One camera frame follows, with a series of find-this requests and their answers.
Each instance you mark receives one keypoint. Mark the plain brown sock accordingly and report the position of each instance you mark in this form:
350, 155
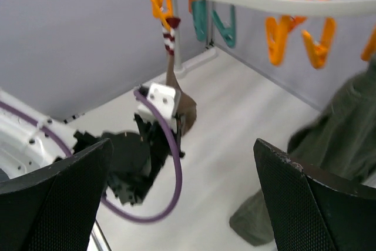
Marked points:
187, 107

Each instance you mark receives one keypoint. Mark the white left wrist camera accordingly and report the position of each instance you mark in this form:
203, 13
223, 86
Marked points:
165, 99

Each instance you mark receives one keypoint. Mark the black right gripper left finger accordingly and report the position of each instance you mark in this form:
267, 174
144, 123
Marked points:
55, 207

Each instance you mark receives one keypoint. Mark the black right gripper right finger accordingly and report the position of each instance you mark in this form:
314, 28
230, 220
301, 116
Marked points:
311, 209

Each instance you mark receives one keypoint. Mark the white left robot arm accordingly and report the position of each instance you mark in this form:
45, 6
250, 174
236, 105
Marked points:
31, 140

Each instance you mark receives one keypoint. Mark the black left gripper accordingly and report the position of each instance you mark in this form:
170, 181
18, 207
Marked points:
136, 161

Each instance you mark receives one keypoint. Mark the olive green hanging garment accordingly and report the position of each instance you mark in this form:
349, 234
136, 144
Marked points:
340, 140

